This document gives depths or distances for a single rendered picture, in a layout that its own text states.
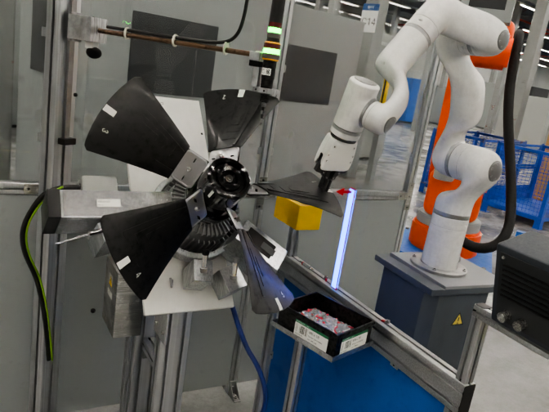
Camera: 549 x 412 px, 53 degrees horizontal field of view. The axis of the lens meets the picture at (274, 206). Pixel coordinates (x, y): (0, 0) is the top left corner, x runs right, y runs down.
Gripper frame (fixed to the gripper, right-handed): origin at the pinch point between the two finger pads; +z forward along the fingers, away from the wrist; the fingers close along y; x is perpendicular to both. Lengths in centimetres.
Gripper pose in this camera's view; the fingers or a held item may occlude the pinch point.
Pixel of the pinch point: (324, 183)
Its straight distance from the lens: 159.0
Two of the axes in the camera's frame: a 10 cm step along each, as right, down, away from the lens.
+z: -2.9, 8.3, 4.8
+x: 4.1, 5.6, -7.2
